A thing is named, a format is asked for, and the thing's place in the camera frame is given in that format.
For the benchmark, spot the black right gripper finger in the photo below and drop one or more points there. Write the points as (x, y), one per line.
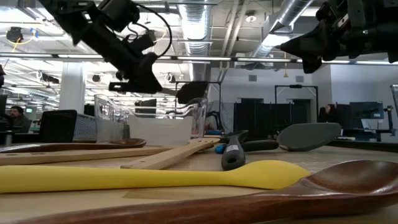
(311, 43)
(312, 65)

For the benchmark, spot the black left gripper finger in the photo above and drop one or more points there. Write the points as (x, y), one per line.
(147, 71)

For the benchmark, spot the clear plastic container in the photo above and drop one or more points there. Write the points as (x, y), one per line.
(395, 109)
(107, 124)

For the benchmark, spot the wide grey turner spatula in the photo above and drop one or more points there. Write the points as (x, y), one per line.
(308, 137)

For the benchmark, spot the dark wooden spoon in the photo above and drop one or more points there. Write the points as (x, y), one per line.
(130, 143)
(342, 186)

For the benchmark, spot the light wooden slotted spatula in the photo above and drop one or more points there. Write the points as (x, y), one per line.
(168, 157)

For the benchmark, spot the black mesh organizer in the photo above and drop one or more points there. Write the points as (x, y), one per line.
(57, 126)

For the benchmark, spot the small blue silicone spoon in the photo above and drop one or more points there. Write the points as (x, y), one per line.
(220, 150)

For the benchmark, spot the black slotted spoon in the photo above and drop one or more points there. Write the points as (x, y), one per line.
(233, 160)

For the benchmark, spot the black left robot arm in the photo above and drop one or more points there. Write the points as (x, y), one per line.
(71, 12)

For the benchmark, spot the horizontal light bar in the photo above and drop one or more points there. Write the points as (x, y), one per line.
(77, 56)

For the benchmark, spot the white pillar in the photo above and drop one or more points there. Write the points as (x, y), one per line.
(72, 90)

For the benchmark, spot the round ceiling sensor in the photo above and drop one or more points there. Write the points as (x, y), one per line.
(251, 18)

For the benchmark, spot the black partition screen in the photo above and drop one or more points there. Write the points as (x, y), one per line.
(264, 118)

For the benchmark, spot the green sign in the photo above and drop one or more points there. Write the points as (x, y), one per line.
(29, 109)

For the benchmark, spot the light wooden fork-edged spatula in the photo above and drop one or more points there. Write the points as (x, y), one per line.
(77, 154)

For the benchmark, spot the yellow silicone spoon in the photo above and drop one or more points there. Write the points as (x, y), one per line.
(124, 179)

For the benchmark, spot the person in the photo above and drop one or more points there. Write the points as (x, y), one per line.
(17, 113)

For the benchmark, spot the grey wall vent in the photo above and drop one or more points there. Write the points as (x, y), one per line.
(252, 78)
(299, 78)

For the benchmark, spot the distant black gantry frame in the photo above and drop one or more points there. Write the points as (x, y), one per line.
(295, 86)

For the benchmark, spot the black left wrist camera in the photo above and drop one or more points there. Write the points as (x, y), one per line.
(143, 40)

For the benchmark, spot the ribbed silver ceiling duct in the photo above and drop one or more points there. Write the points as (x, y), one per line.
(196, 37)

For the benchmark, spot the black ceiling camera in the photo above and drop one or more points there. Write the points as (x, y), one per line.
(14, 34)

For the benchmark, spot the black aluminium table frame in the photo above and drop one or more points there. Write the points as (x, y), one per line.
(367, 145)

